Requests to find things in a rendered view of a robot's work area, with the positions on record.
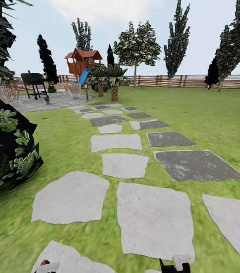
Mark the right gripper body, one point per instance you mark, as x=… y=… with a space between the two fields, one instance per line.
x=172 y=269

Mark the pot plant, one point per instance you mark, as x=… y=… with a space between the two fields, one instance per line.
x=47 y=99

